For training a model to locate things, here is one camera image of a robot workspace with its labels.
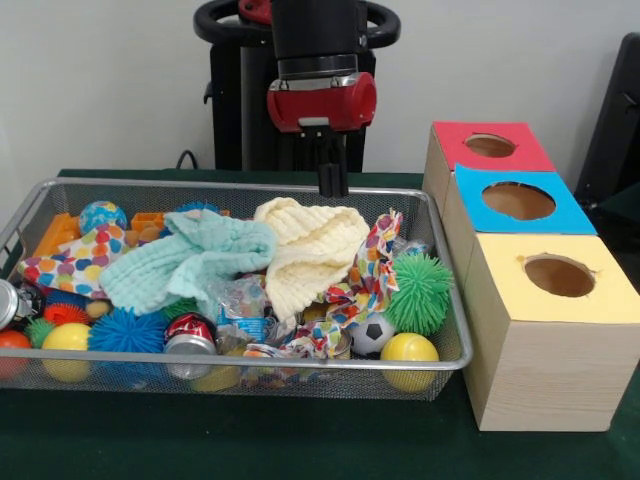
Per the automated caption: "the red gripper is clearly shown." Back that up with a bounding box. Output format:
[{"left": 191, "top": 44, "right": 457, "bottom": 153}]
[{"left": 266, "top": 72, "right": 377, "bottom": 197}]

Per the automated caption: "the polka dot cloth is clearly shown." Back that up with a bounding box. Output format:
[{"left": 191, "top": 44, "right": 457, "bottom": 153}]
[
  {"left": 319, "top": 209, "right": 405, "bottom": 326},
  {"left": 17, "top": 222, "right": 132, "bottom": 297}
]

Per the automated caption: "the wooden box with three holes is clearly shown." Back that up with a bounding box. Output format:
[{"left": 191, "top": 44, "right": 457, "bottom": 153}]
[{"left": 422, "top": 121, "right": 640, "bottom": 432}]

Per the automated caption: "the cream waffle cloth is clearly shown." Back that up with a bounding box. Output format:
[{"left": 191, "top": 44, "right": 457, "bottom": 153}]
[{"left": 253, "top": 197, "right": 372, "bottom": 329}]

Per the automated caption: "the green spiky ball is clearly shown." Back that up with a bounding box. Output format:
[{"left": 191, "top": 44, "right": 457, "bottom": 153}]
[{"left": 383, "top": 252, "right": 455, "bottom": 336}]

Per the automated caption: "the yellow ball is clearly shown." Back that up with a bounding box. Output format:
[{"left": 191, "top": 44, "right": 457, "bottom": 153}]
[
  {"left": 379, "top": 332, "right": 440, "bottom": 392},
  {"left": 40, "top": 322, "right": 94, "bottom": 384}
]

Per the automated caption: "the mint waffle cloth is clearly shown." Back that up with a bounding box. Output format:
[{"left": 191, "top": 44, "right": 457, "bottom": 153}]
[{"left": 98, "top": 208, "right": 279, "bottom": 317}]

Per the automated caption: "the blue globe ball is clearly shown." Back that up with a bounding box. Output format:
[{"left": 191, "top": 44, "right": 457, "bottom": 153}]
[{"left": 78, "top": 200, "right": 129, "bottom": 236}]

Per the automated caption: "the blue spiky ball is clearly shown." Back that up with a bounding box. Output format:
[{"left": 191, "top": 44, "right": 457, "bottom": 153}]
[{"left": 87, "top": 306, "right": 168, "bottom": 356}]

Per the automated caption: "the dark green table cloth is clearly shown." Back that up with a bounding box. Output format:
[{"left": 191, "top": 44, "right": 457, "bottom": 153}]
[
  {"left": 0, "top": 168, "right": 640, "bottom": 480},
  {"left": 597, "top": 192, "right": 640, "bottom": 301}
]

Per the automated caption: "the silver can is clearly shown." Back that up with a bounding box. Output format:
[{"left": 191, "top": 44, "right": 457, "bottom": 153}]
[{"left": 0, "top": 278, "right": 32, "bottom": 331}]

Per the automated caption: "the orange ball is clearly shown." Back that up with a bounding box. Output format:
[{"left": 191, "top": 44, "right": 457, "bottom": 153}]
[{"left": 0, "top": 329, "right": 33, "bottom": 379}]

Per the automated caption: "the wire mesh bin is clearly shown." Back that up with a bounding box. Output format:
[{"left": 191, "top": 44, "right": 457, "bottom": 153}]
[{"left": 0, "top": 177, "right": 474, "bottom": 403}]

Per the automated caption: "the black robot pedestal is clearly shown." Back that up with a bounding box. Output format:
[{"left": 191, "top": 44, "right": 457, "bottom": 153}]
[{"left": 193, "top": 0, "right": 401, "bottom": 174}]

